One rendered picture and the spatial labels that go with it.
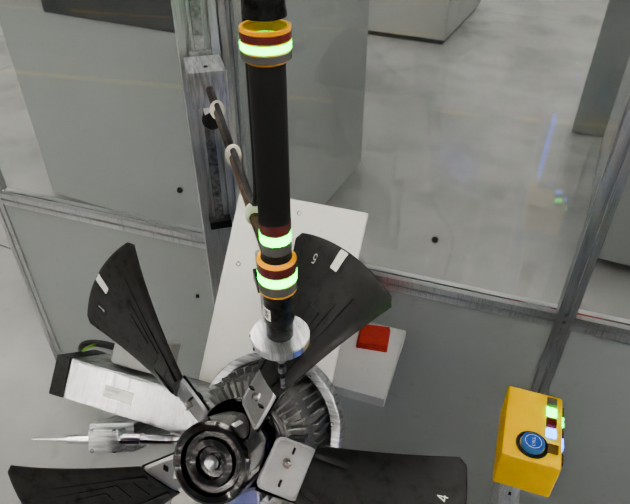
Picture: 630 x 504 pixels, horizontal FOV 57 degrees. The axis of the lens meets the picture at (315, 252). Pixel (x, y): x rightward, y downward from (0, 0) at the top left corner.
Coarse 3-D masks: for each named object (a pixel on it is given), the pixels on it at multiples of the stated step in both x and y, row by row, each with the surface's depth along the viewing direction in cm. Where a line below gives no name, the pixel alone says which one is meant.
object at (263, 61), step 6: (240, 54) 49; (288, 54) 48; (246, 60) 48; (252, 60) 48; (258, 60) 47; (264, 60) 47; (270, 60) 47; (276, 60) 47; (282, 60) 48; (288, 60) 48
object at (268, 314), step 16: (256, 0) 45; (272, 0) 45; (256, 16) 46; (272, 16) 46; (272, 304) 64; (288, 304) 65; (272, 320) 66; (288, 320) 66; (272, 336) 68; (288, 336) 68
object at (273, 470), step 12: (276, 444) 88; (288, 444) 89; (300, 444) 89; (276, 456) 87; (288, 456) 87; (300, 456) 87; (312, 456) 88; (264, 468) 85; (276, 468) 86; (300, 468) 86; (264, 480) 84; (276, 480) 84; (288, 480) 84; (300, 480) 84; (276, 492) 83; (288, 492) 83
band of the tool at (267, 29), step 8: (240, 24) 48; (248, 24) 49; (256, 24) 50; (264, 24) 50; (272, 24) 50; (280, 24) 49; (288, 24) 48; (240, 32) 47; (248, 32) 46; (256, 32) 46; (264, 32) 46; (272, 32) 46; (280, 32) 46; (256, 56) 47; (264, 56) 47; (272, 56) 47; (280, 64) 48
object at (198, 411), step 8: (184, 384) 88; (184, 392) 91; (192, 392) 87; (184, 400) 93; (192, 400) 89; (200, 400) 87; (192, 408) 92; (200, 408) 88; (192, 416) 94; (200, 416) 90
